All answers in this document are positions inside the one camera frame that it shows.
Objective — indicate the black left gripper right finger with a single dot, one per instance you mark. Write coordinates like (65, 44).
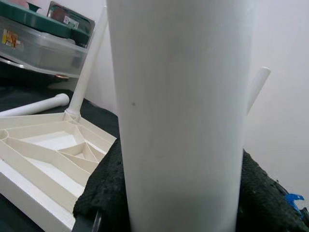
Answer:
(260, 205)

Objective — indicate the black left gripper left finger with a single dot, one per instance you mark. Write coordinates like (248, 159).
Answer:
(103, 188)

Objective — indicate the white plastic table leg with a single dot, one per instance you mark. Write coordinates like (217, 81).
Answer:
(36, 106)
(258, 82)
(181, 108)
(84, 79)

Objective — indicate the white plastic children table top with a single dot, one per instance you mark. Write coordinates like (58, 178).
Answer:
(24, 183)

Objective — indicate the black wok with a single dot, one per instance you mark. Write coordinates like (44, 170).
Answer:
(24, 77)

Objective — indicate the clear plastic storage box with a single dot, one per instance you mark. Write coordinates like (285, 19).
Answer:
(48, 55)

